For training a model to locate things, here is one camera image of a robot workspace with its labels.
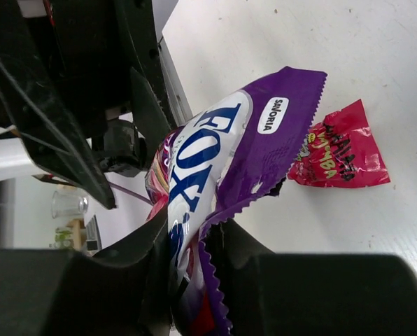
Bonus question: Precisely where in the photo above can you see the clear drinking glass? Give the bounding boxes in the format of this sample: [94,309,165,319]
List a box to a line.
[51,190,89,218]

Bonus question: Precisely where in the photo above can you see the red small candy packet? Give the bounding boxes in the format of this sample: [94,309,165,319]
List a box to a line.
[287,99,390,188]

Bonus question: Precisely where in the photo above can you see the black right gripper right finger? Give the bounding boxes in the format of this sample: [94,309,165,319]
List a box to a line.
[205,220,417,335]

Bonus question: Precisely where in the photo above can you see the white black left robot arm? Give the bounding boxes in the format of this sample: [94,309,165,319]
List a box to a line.
[0,1,417,335]

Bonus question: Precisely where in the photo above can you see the magenta Fox's candy bag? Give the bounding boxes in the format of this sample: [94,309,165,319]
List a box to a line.
[145,66,327,335]

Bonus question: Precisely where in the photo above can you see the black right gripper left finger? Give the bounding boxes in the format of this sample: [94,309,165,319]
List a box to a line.
[0,213,170,335]

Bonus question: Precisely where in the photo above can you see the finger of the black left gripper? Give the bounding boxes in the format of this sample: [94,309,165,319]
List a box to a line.
[129,67,171,165]

